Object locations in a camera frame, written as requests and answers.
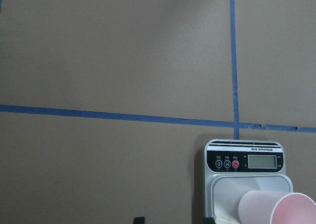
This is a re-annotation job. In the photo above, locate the pink plastic cup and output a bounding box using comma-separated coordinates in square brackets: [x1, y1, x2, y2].
[238, 191, 316, 224]

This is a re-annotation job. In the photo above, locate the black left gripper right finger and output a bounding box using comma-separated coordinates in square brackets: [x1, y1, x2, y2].
[202, 217, 214, 224]

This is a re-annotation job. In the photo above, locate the silver digital kitchen scale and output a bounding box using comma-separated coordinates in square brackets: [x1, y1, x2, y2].
[204, 139, 293, 224]

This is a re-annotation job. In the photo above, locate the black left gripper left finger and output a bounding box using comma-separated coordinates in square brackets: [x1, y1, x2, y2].
[133, 217, 145, 224]

